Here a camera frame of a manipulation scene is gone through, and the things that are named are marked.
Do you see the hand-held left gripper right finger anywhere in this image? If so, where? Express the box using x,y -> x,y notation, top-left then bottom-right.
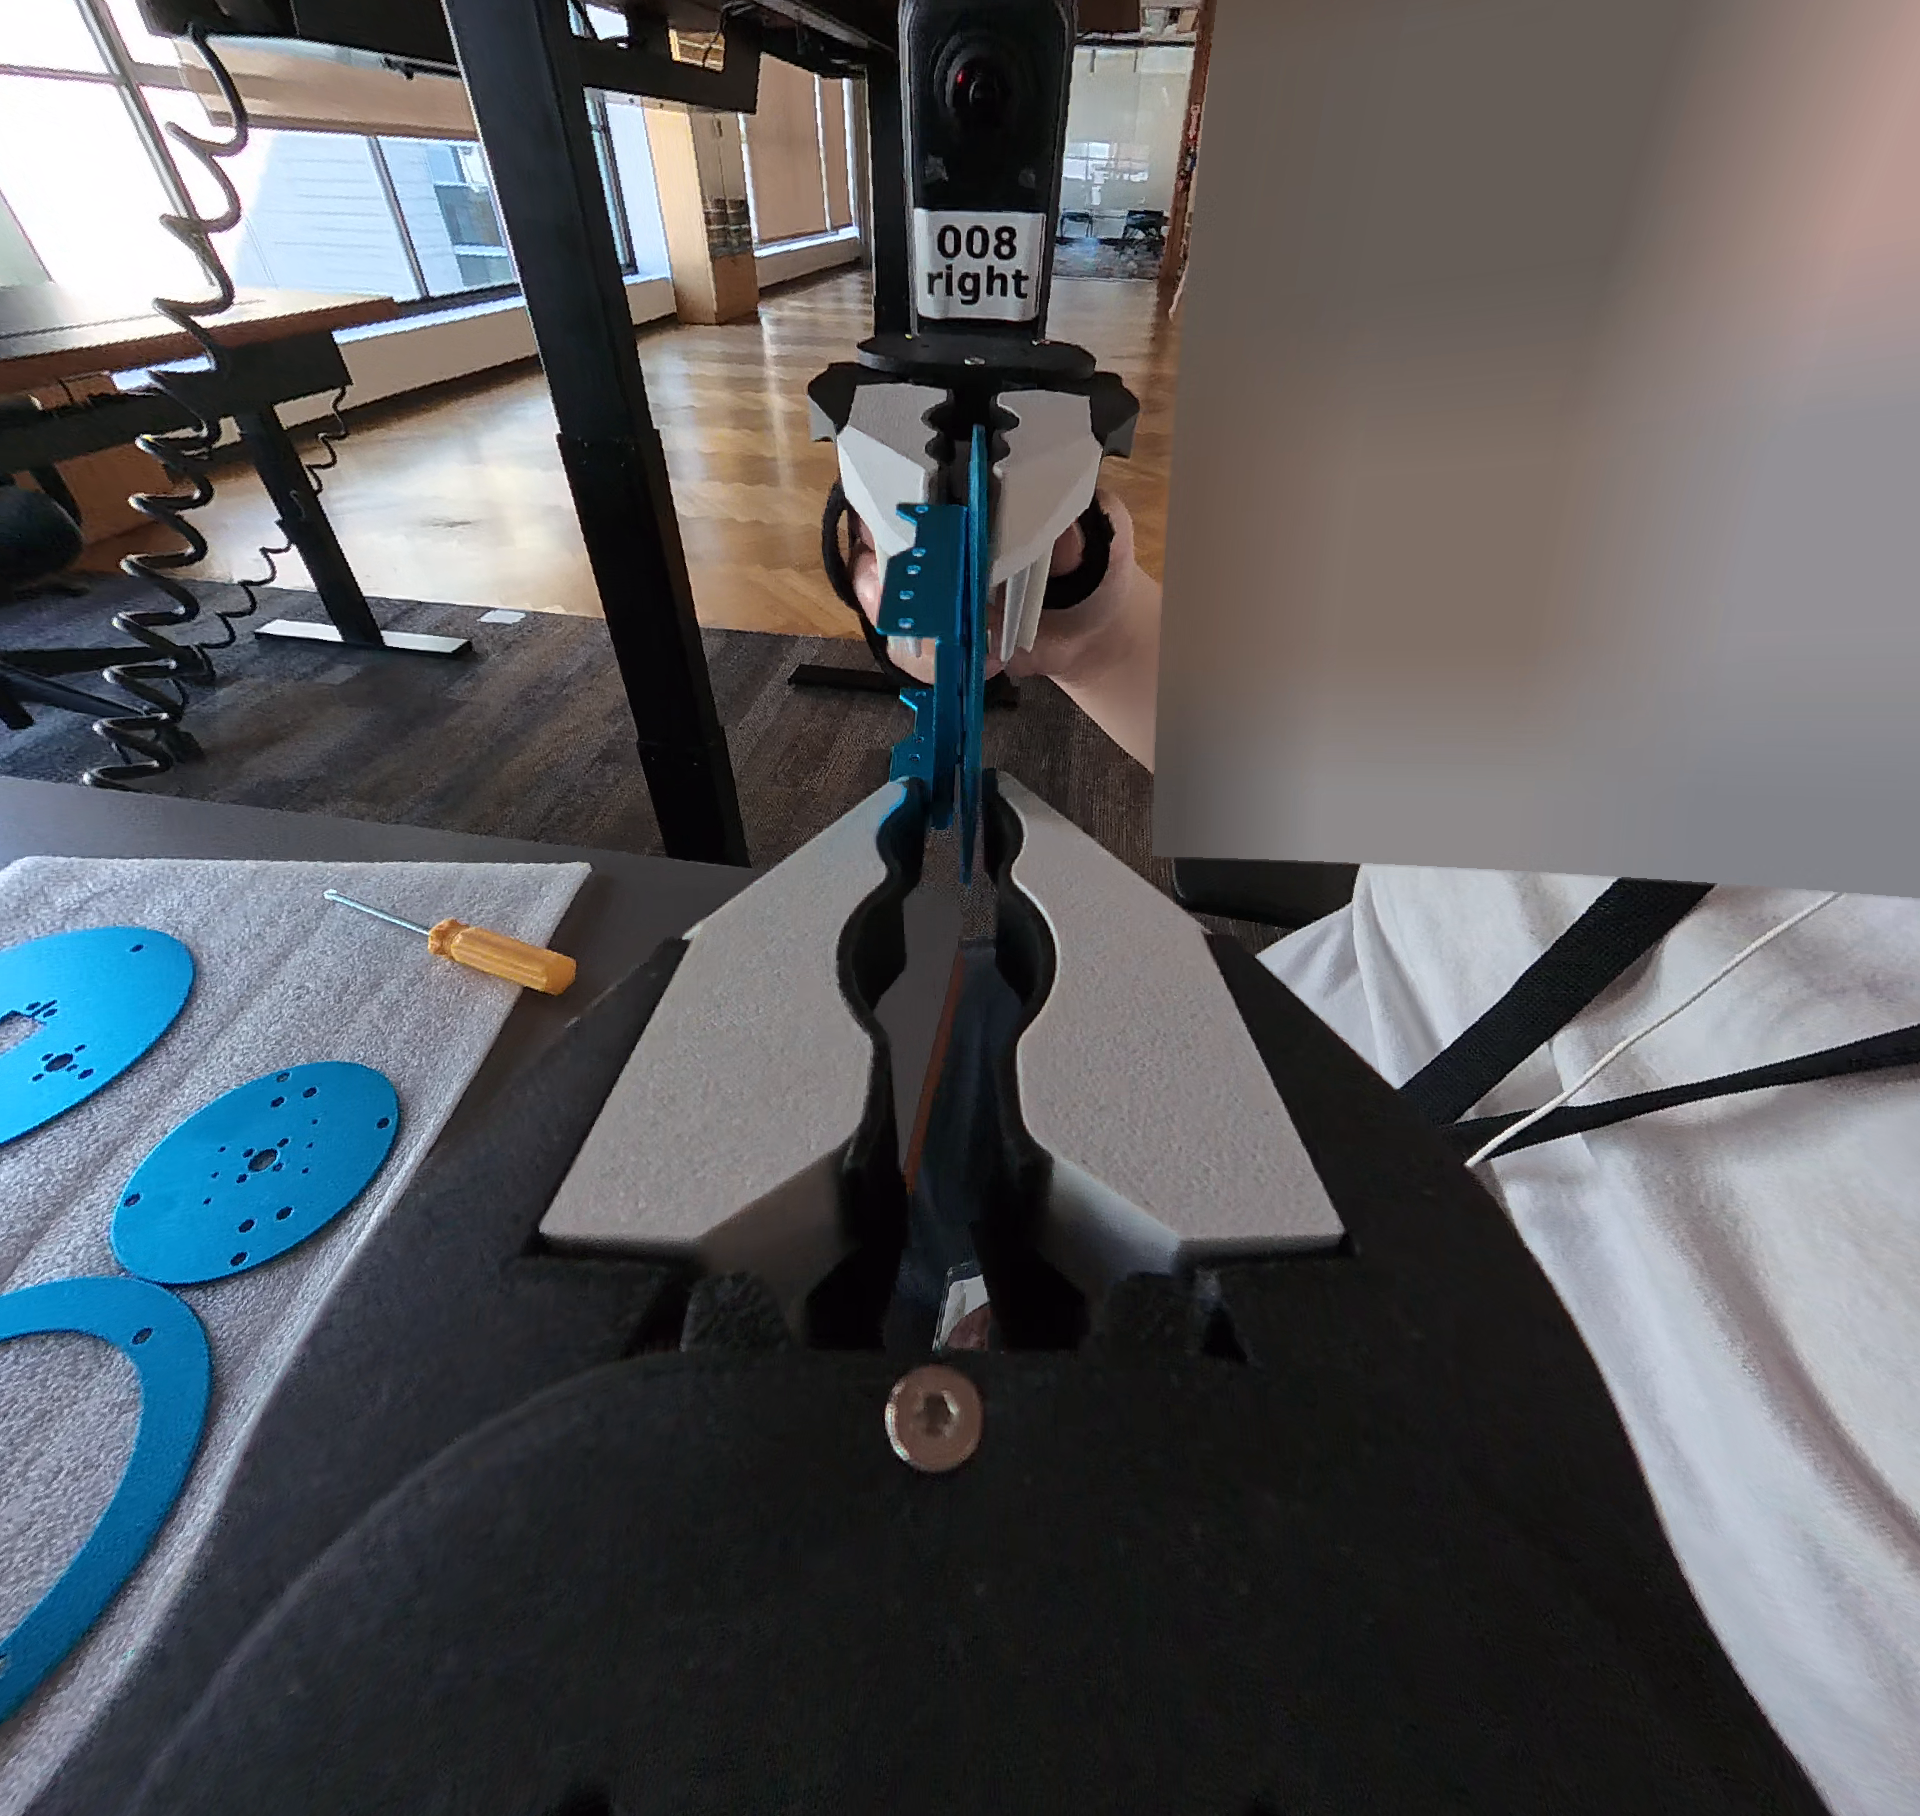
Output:
989,771 -> 1347,1345

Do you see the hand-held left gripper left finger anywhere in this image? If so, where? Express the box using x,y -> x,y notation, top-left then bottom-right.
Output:
537,778 -> 925,1350

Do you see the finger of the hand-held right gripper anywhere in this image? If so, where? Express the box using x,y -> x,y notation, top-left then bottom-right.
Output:
984,395 -> 1107,662
832,395 -> 968,573

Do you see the blue perforated metal bracket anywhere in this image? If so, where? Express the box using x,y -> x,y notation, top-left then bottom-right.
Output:
938,421 -> 1000,887

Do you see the yellow handled screwdriver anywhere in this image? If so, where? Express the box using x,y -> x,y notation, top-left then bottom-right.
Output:
323,889 -> 580,998

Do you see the person's right forearm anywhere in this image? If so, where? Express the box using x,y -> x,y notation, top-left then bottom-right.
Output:
1074,675 -> 1161,774

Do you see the black standing desk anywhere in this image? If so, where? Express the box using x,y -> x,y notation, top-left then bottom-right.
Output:
104,0 -> 1143,864

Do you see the wooden top desk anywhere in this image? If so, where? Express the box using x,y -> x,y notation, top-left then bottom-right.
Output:
0,288 -> 476,658

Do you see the person's right hand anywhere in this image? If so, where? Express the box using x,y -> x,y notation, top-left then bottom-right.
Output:
844,519 -> 1166,706

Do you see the white foam sheet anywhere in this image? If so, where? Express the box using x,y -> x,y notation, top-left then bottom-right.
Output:
0,855 -> 595,1748

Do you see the small blue metal disc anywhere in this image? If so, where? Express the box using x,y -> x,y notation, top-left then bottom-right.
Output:
114,1060 -> 405,1283

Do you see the large blue metal disc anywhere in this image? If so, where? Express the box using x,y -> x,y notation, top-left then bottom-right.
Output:
0,926 -> 200,1147

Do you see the person's white shirt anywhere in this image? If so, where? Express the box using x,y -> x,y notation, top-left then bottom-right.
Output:
1257,862 -> 1920,1816

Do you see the white lanyard cord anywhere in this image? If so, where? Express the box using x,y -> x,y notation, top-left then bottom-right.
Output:
1466,892 -> 1839,1169

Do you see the black lanyard strap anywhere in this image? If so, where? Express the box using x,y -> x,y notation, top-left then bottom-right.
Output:
1402,879 -> 1920,1150

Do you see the blue metal ring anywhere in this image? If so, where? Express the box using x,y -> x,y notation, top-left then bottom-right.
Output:
0,1275 -> 213,1726

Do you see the black coiled cable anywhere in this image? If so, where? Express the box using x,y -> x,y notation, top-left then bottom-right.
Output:
97,22 -> 249,787

